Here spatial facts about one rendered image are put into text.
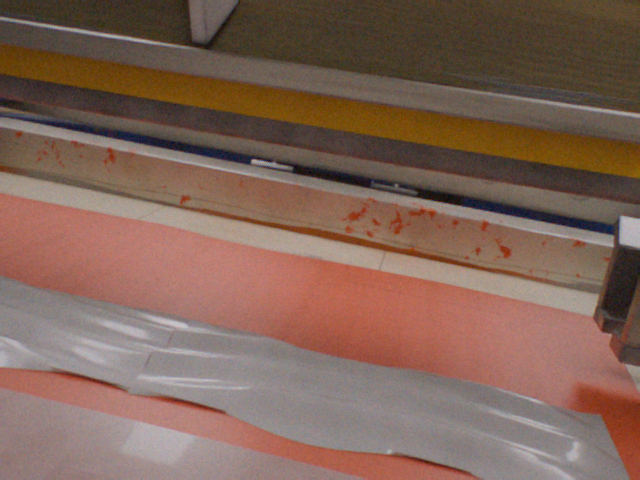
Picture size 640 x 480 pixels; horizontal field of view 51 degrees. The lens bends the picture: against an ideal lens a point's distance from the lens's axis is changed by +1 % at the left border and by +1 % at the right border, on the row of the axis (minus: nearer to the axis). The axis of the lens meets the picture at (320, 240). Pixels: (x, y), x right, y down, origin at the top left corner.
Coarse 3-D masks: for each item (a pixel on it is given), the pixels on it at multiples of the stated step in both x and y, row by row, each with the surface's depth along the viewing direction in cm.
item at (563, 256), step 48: (0, 144) 51; (48, 144) 50; (96, 144) 50; (144, 144) 53; (144, 192) 50; (192, 192) 49; (240, 192) 48; (288, 192) 48; (336, 192) 47; (384, 192) 50; (336, 240) 48; (384, 240) 47; (432, 240) 47; (480, 240) 46; (528, 240) 46; (576, 240) 45; (576, 288) 46
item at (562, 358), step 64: (256, 320) 32; (320, 320) 33; (384, 320) 35; (448, 320) 36; (512, 320) 38; (576, 320) 40; (512, 384) 30; (576, 384) 31; (128, 448) 21; (192, 448) 22; (256, 448) 22; (320, 448) 23
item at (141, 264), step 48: (0, 240) 37; (48, 240) 38; (96, 240) 40; (144, 240) 41; (192, 240) 43; (48, 288) 32; (96, 288) 33; (144, 288) 34; (192, 288) 35; (0, 384) 23; (48, 384) 24; (96, 384) 24; (0, 432) 21; (48, 432) 21
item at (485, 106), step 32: (0, 32) 27; (32, 32) 27; (64, 32) 27; (160, 64) 26; (192, 64) 26; (224, 64) 26; (256, 64) 26; (288, 64) 26; (352, 96) 25; (384, 96) 25; (416, 96) 25; (448, 96) 25; (480, 96) 25; (512, 96) 24; (544, 128) 24; (576, 128) 24; (608, 128) 24
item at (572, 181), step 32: (0, 96) 31; (32, 96) 30; (64, 96) 30; (96, 96) 30; (128, 96) 29; (192, 128) 29; (224, 128) 29; (256, 128) 29; (288, 128) 28; (320, 128) 28; (384, 160) 28; (416, 160) 28; (448, 160) 28; (480, 160) 27; (512, 160) 27; (576, 192) 27; (608, 192) 27
